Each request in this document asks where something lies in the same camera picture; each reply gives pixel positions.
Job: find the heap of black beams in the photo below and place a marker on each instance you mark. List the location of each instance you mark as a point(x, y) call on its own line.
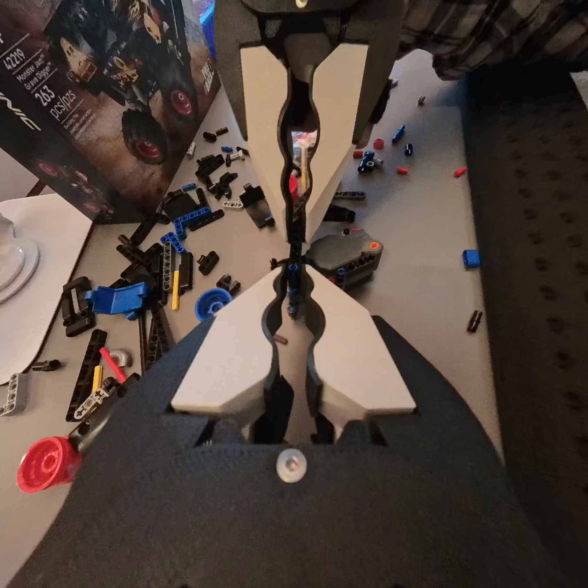
point(142, 257)

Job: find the red wheel rim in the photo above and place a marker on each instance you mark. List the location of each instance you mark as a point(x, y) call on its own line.
point(46, 464)
point(293, 186)

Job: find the blue small connector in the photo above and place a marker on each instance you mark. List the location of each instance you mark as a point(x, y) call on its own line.
point(471, 259)

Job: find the black square flat panel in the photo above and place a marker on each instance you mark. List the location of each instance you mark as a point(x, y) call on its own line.
point(181, 206)

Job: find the white rounded board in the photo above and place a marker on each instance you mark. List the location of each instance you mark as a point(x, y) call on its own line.
point(59, 229)

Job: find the blue angle beam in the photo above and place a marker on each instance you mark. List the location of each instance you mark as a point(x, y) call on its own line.
point(183, 223)
point(174, 241)

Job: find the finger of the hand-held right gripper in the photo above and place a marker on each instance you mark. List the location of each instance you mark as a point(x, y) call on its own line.
point(340, 115)
point(262, 115)

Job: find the grey desk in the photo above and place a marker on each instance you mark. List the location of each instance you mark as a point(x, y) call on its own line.
point(413, 220)

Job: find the light grey small connector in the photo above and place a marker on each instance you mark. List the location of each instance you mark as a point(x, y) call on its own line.
point(94, 398)

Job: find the black small connector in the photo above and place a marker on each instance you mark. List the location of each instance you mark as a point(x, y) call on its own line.
point(228, 284)

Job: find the yellow long axle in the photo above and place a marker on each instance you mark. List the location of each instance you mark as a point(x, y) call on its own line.
point(304, 170)

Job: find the black cross connector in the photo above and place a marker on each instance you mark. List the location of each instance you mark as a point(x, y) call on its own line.
point(207, 262)

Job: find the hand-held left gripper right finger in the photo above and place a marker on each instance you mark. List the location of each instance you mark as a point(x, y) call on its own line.
point(367, 367)

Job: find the black sloped panel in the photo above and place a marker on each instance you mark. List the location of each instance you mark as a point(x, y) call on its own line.
point(255, 202)

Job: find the long black holed beam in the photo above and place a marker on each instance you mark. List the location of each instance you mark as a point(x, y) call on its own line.
point(158, 335)

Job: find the blue long pin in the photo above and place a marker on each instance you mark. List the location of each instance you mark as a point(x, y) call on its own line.
point(294, 266)

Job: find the yellow short axle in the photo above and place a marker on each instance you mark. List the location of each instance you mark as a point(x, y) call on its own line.
point(97, 379)

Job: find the person's right forearm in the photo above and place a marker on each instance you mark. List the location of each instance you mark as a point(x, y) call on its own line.
point(482, 32)

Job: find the clear plastic parts bag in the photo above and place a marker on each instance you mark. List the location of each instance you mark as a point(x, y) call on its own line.
point(301, 138)

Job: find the black grey motor assembly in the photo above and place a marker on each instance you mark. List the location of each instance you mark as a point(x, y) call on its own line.
point(340, 250)

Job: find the black curved panel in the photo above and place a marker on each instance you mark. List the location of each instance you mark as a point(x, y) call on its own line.
point(92, 432)

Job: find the white small bushing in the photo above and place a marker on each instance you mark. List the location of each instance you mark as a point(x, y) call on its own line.
point(191, 150)

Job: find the dark grey thin beam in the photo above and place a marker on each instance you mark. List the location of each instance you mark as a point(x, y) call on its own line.
point(349, 194)

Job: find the light grey short beam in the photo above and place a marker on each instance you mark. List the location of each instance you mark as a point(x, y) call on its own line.
point(13, 393)

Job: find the silver curved piece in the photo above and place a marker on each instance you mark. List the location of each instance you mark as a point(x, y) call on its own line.
point(125, 357)

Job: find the black short beam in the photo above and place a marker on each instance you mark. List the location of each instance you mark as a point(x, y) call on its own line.
point(143, 229)

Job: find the toy truck box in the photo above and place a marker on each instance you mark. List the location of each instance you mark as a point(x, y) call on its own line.
point(115, 69)

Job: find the blue wheel rim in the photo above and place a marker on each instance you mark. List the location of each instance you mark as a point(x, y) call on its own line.
point(211, 305)

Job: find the red axle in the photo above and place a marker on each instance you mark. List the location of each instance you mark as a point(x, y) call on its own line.
point(112, 365)

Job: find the black rectangular frame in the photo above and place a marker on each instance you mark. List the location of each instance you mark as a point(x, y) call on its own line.
point(76, 307)

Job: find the blue hinged fender panel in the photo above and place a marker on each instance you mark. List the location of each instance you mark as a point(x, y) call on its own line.
point(115, 298)

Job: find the scattered red blue pins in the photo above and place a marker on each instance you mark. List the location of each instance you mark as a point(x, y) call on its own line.
point(367, 160)

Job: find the black stubby pin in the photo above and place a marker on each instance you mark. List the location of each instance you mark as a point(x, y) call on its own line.
point(46, 365)

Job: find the dark grey holed beam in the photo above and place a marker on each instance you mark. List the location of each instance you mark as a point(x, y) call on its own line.
point(166, 266)

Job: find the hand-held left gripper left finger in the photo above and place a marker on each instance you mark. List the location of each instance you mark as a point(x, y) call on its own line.
point(220, 367)

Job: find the grey white axle connector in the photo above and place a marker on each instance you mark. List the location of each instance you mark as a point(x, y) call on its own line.
point(236, 157)

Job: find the black angled connector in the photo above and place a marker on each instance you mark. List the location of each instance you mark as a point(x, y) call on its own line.
point(223, 183)
point(209, 167)

